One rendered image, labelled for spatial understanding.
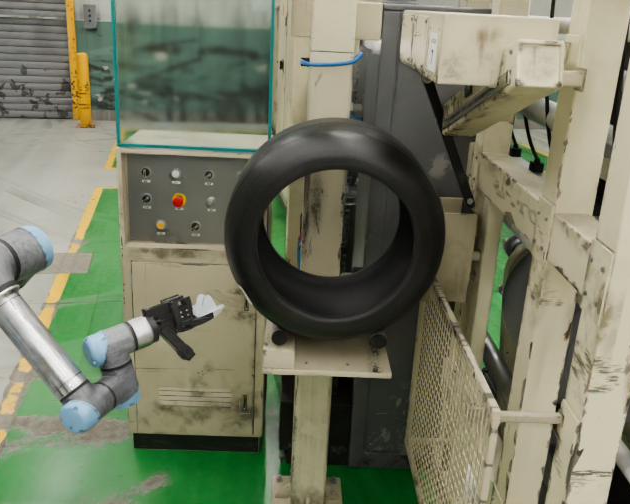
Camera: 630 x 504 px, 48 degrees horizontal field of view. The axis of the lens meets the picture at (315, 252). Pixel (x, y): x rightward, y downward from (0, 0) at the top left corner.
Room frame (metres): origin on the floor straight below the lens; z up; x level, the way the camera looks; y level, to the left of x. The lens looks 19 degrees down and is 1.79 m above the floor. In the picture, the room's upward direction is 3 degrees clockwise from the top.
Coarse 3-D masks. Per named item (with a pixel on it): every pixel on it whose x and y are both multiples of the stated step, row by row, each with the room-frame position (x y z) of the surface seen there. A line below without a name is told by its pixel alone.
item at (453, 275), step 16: (448, 208) 2.28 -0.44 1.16; (464, 208) 2.24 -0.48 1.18; (448, 224) 2.09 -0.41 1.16; (464, 224) 2.09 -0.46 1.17; (448, 240) 2.09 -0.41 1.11; (464, 240) 2.09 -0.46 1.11; (448, 256) 2.09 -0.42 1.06; (464, 256) 2.09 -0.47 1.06; (448, 272) 2.09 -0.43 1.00; (464, 272) 2.09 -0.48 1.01; (432, 288) 2.09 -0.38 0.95; (448, 288) 2.09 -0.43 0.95; (464, 288) 2.09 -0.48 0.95
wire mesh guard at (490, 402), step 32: (448, 320) 1.76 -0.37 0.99; (416, 352) 2.17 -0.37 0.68; (416, 384) 2.12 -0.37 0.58; (448, 384) 1.70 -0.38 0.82; (480, 384) 1.40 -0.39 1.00; (416, 416) 2.06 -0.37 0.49; (416, 448) 2.01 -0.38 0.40; (448, 448) 1.63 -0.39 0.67; (416, 480) 1.95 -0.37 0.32; (448, 480) 1.58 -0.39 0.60; (480, 480) 1.30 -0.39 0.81
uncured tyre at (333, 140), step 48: (288, 144) 1.77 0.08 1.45; (336, 144) 1.75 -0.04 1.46; (384, 144) 1.78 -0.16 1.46; (240, 192) 1.76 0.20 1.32; (432, 192) 1.78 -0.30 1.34; (240, 240) 1.73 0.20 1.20; (432, 240) 1.75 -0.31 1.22; (288, 288) 2.00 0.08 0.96; (336, 288) 2.02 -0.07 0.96; (384, 288) 1.99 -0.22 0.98; (336, 336) 1.75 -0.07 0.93
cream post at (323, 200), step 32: (320, 0) 2.14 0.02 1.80; (352, 0) 2.15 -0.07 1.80; (320, 32) 2.14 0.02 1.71; (352, 32) 2.15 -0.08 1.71; (352, 64) 2.15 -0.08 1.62; (320, 96) 2.14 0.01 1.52; (320, 192) 2.14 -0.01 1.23; (320, 224) 2.14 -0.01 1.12; (320, 256) 2.14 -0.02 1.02; (320, 384) 2.14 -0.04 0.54; (320, 416) 2.15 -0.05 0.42; (320, 448) 2.15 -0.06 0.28; (320, 480) 2.15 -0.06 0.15
